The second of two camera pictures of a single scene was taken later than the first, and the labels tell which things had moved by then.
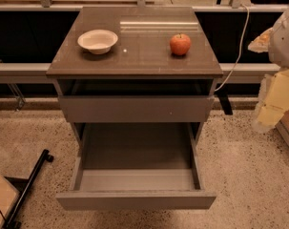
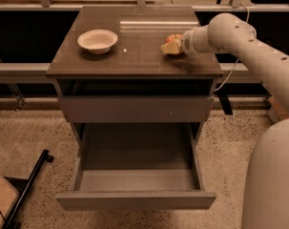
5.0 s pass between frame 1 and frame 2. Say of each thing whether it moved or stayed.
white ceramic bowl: stayed
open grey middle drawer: stayed
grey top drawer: stayed
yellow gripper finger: moved
